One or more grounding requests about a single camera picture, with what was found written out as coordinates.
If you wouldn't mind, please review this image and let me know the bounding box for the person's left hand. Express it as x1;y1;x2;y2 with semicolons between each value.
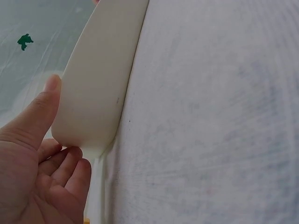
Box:
0;74;92;224

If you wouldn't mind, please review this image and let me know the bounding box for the white ceramic plate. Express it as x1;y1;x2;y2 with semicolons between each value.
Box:
50;0;150;161

